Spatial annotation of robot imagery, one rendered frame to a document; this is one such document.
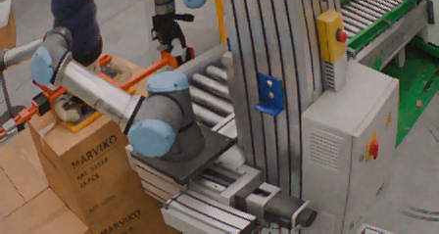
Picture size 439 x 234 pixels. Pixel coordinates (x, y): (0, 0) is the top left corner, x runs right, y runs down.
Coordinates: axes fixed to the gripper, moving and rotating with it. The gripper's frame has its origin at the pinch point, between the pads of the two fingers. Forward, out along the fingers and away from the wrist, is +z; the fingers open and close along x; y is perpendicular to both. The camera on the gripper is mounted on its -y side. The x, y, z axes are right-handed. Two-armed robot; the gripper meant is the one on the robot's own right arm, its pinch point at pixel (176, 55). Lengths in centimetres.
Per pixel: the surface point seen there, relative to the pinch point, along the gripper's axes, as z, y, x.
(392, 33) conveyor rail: 50, -158, 6
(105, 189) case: 39, 43, -6
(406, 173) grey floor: 108, -107, 53
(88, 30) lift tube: -22.1, 28.1, -15.8
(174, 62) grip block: -0.3, 4.0, 3.9
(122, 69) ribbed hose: 4.6, 13.1, -18.7
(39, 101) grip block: -2, 55, -26
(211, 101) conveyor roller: 53, -38, -34
